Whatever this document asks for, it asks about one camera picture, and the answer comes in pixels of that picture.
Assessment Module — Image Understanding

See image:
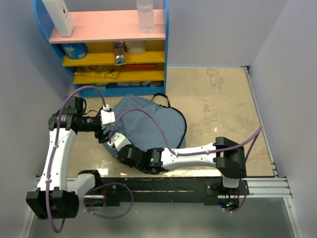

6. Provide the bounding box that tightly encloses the red flat box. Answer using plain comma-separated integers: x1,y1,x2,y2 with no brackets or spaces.
124,63,157,69

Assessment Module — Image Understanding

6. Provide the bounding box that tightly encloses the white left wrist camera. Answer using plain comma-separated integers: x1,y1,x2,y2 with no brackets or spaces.
100,104,116,129

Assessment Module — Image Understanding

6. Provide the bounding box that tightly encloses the blue shelf unit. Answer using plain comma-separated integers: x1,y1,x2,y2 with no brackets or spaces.
32,0,169,97

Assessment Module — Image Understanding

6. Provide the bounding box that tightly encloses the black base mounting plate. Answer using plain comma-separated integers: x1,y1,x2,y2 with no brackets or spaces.
85,177,249,208

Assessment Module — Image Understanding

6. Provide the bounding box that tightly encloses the yellow snack bag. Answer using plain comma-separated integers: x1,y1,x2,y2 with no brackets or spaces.
74,65,121,79

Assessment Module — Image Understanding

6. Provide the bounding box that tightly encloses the clear plastic water bottle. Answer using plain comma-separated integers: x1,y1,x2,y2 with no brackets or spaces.
137,0,155,33

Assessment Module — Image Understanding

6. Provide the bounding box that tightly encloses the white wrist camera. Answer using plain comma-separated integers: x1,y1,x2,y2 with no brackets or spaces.
100,104,116,129
107,132,131,152

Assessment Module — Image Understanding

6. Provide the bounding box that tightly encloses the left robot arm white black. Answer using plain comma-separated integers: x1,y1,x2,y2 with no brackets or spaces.
26,97,115,220

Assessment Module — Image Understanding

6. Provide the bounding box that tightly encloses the blue fabric backpack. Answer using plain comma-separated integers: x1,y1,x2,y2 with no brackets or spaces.
113,95,187,151

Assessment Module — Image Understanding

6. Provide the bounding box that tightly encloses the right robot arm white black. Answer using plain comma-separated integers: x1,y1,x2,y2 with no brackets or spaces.
112,133,247,195

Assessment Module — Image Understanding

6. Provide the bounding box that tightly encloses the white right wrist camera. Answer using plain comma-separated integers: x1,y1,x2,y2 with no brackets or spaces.
107,132,131,152

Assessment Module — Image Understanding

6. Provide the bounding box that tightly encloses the white rectangular box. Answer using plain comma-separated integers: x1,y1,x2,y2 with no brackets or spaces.
43,0,74,37

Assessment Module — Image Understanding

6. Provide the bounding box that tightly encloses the blue round tin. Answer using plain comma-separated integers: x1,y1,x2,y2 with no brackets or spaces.
61,43,89,60

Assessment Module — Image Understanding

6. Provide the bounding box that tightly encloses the aluminium frame rail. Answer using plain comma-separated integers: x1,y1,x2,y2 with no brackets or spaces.
31,176,293,199

